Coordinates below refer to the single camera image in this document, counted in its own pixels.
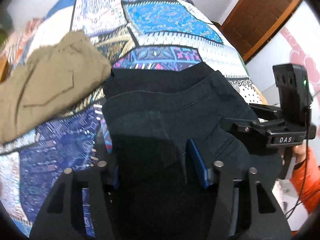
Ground black pants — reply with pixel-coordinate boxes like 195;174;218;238
103;63;281;239

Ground right hand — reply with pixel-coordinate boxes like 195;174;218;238
290;142;310;170

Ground olive green folded pants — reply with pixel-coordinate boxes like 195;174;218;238
1;30;111;143

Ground brown wooden door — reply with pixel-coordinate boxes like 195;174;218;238
221;0;301;62

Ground patchwork blue bedspread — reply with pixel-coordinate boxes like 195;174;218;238
1;0;261;236

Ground orange cardboard box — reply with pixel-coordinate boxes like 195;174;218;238
0;56;8;82

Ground black cable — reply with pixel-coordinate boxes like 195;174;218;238
285;107;313;221

